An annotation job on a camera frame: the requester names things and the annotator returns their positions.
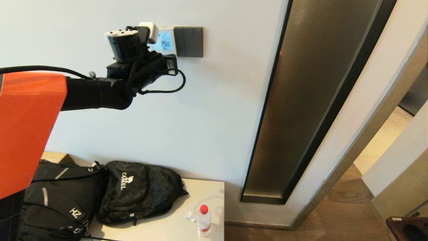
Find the clear water bottle red cap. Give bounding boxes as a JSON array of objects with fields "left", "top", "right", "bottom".
[{"left": 197, "top": 205, "right": 212, "bottom": 237}]

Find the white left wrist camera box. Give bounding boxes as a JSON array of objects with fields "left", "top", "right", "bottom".
[{"left": 139, "top": 22, "right": 159, "bottom": 44}]

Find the dark brown wooden object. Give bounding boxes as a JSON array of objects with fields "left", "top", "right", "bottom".
[{"left": 386, "top": 217, "right": 428, "bottom": 241}]

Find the black Camel logo backpack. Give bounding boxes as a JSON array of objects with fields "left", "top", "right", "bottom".
[{"left": 96, "top": 161, "right": 189, "bottom": 226}]

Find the grey brown door frame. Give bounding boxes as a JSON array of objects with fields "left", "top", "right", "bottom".
[{"left": 289, "top": 20, "right": 428, "bottom": 232}]

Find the beige wooden cabinet side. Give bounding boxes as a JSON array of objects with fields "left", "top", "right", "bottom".
[{"left": 372, "top": 152, "right": 428, "bottom": 221}]

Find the dark grey appliance beyond doorway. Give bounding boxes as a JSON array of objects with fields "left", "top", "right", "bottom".
[{"left": 397, "top": 62, "right": 428, "bottom": 117}]

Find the black looped gripper cable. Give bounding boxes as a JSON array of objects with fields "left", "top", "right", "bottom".
[{"left": 139, "top": 69, "right": 186, "bottom": 95}]

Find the large black backpack white lettering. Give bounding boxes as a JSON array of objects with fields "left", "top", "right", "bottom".
[{"left": 18, "top": 160, "right": 109, "bottom": 241}]

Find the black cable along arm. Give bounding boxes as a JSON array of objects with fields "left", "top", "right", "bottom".
[{"left": 0, "top": 65, "right": 94, "bottom": 80}]

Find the grey triple wall switch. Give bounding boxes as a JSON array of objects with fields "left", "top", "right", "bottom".
[{"left": 174, "top": 26, "right": 204, "bottom": 58}]

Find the white wall thermostat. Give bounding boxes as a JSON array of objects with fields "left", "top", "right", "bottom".
[{"left": 152, "top": 27, "right": 177, "bottom": 56}]

